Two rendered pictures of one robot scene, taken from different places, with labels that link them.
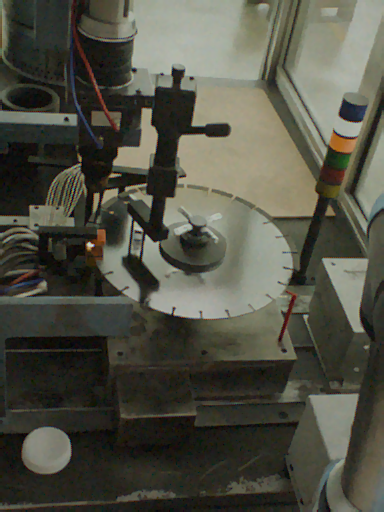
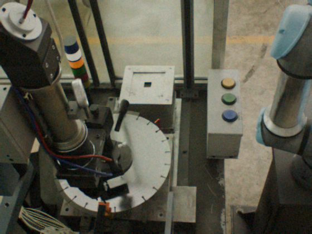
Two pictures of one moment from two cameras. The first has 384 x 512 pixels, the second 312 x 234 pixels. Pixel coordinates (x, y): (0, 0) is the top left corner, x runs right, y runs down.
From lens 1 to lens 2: 0.74 m
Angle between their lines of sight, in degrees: 43
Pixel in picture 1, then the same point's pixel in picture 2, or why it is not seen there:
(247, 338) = not seen: hidden behind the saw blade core
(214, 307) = (162, 157)
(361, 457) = (298, 112)
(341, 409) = (216, 122)
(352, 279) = (135, 94)
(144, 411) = (192, 210)
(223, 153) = not seen: outside the picture
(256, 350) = not seen: hidden behind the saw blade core
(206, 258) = (127, 152)
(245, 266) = (133, 136)
